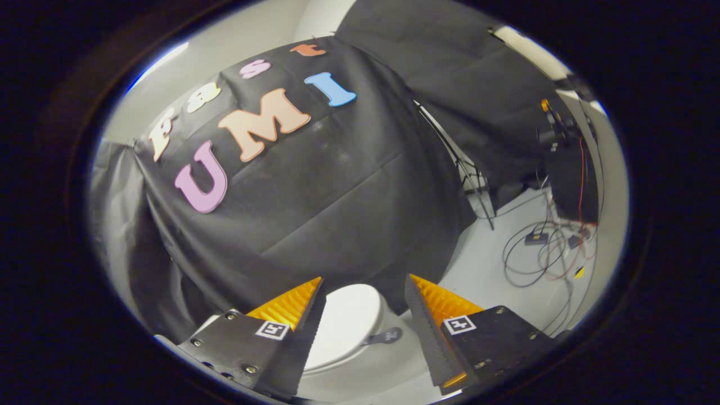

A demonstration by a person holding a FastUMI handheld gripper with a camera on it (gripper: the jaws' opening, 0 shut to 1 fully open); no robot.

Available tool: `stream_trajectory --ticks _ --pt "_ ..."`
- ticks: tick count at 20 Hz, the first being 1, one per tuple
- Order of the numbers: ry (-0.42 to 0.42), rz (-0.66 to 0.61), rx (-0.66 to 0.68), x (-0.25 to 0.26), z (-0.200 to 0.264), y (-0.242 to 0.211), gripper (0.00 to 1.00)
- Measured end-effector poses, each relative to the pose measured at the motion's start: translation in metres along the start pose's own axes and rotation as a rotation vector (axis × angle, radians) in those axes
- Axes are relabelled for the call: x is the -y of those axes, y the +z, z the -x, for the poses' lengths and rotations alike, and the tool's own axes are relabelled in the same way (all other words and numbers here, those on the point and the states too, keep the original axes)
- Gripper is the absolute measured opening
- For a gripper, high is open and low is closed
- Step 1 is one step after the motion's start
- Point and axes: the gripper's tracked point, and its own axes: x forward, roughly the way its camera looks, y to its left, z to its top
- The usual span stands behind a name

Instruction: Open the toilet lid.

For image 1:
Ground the black tripod stand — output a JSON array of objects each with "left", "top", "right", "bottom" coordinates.
[{"left": 413, "top": 100, "right": 499, "bottom": 231}]

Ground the black equipment box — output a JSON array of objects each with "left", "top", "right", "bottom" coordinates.
[{"left": 537, "top": 98, "right": 600, "bottom": 224}]

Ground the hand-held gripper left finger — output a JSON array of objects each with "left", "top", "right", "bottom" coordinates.
[{"left": 177, "top": 276, "right": 327, "bottom": 400}]

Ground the black backdrop cloth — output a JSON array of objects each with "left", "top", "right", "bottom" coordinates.
[{"left": 90, "top": 0, "right": 570, "bottom": 345}]

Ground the dark lid lifter tab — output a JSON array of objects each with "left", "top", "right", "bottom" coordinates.
[{"left": 363, "top": 327, "right": 404, "bottom": 346}]

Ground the black cable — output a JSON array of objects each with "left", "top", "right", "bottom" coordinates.
[{"left": 502, "top": 220, "right": 570, "bottom": 289}]

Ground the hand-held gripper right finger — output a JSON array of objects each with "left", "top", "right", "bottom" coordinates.
[{"left": 404, "top": 274, "right": 563, "bottom": 397}]

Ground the red cable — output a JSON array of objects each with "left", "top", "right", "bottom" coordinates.
[{"left": 537, "top": 135, "right": 598, "bottom": 282}]

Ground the white toilet body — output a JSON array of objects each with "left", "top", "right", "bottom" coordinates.
[{"left": 194, "top": 304, "right": 435, "bottom": 403}]

